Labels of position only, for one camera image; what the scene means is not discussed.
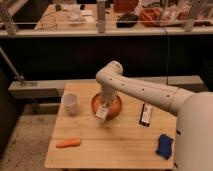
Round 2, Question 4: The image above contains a white squeeze bottle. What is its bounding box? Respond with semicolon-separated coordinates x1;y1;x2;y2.
96;103;109;121

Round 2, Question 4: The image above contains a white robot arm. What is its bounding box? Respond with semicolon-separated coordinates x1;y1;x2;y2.
96;61;213;171

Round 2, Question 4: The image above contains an orange ceramic bowl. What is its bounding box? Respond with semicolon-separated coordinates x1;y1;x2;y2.
91;93;122;120

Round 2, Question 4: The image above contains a white plastic cup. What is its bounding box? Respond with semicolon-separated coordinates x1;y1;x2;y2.
61;92;79;115

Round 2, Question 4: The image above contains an orange carrot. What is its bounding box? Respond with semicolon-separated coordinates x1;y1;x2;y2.
56;138;81;148

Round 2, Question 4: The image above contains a grey shelf beam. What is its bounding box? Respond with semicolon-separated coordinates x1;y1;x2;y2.
8;75;208;99

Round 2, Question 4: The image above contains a black pouch on bench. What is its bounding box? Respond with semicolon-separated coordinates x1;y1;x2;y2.
116;13;139;28

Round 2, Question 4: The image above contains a red tool on bench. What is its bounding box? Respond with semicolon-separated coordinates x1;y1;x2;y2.
139;8;161;27

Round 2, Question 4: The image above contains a metal clamp rod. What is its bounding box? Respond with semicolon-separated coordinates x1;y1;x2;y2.
0;46;38;88

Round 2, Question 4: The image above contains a blue crumpled cloth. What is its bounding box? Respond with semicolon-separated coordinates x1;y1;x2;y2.
156;134;173;160

